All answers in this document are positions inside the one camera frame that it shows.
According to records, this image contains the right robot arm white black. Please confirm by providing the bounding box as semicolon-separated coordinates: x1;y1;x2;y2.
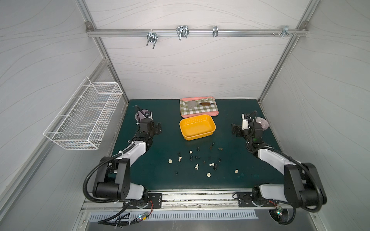
232;111;327;212

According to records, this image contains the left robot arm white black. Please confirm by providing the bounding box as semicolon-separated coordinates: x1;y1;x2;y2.
82;105;162;204

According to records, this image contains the yellow plastic storage box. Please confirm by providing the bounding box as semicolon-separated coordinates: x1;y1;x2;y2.
179;115;216;141

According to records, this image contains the purple bowl left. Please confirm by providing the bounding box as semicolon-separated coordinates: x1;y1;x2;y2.
135;109;152;122

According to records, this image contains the pink patterned bowl right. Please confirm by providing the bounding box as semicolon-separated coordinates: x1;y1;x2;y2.
256;117;269;131

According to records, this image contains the pink tray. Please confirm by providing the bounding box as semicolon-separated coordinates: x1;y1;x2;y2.
179;96;219;118

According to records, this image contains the green checkered cloth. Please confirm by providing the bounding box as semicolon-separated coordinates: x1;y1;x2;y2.
180;98;218;116

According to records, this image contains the metal u-bolt clamp left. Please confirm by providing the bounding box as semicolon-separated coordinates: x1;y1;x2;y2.
146;31;159;49

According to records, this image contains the metal u-bolt clamp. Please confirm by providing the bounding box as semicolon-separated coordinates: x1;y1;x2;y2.
176;26;190;40
146;31;159;49

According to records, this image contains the metal u-bolt clamp middle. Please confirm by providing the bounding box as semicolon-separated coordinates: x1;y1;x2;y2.
176;26;190;40

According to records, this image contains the metal hook clamp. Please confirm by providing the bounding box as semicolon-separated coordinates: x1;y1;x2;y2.
213;26;218;38

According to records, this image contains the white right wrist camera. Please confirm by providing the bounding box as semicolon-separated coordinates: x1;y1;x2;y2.
241;114;250;130

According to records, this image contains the spatula with wooden handle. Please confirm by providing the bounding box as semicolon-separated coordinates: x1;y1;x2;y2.
188;101;214;110

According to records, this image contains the white wire basket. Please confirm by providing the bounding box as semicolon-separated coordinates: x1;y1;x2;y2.
43;77;122;150

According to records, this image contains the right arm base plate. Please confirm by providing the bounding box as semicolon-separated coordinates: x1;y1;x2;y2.
232;192;278;208

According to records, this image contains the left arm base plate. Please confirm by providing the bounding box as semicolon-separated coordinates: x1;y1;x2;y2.
128;192;163;209

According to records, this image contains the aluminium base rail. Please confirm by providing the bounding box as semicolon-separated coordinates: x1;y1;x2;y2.
80;189;319;213

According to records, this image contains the metal bracket right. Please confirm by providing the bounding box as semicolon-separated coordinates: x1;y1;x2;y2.
271;26;298;38

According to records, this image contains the aluminium crossbar rail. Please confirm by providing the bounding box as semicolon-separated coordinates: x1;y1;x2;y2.
87;28;309;38

